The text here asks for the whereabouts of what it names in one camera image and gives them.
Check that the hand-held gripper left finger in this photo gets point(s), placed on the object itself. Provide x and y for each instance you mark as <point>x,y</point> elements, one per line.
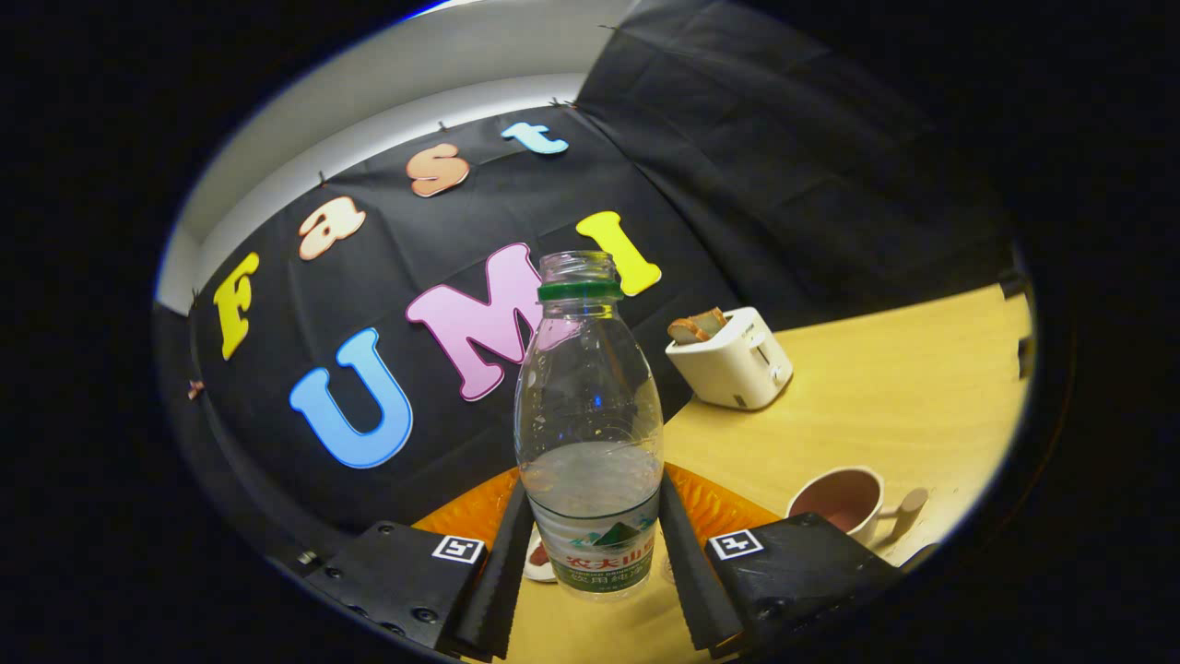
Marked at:
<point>502,581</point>

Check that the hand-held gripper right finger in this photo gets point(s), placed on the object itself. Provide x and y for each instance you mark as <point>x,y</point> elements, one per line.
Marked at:
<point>691,581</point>

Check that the clear plastic juice bottle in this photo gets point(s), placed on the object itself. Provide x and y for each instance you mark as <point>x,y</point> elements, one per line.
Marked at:
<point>588,498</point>

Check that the white round plate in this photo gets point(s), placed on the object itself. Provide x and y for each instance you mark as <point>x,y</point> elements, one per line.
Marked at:
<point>544,574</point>

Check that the red meat piece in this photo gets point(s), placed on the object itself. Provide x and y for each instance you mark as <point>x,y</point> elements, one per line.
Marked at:
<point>538,554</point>

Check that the white toaster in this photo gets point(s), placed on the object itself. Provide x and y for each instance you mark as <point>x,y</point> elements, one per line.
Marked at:
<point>742,369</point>

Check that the wooden table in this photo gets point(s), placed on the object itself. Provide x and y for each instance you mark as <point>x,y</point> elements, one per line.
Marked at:
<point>876,415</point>

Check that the toast bread slice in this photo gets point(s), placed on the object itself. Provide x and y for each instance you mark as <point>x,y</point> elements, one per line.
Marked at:
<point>687,332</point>
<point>716,322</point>

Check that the black backdrop cloth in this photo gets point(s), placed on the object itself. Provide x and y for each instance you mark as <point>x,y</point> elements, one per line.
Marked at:
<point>784,166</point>

